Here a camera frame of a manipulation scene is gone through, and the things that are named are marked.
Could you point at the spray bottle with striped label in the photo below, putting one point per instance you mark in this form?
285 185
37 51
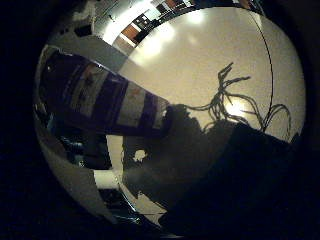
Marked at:
106 96

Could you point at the blue striped fringed cloth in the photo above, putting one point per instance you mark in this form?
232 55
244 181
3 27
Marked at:
233 173

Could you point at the orange wall panel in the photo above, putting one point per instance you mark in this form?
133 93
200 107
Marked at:
130 32

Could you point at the black framed wall board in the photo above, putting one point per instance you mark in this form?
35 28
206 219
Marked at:
142 20

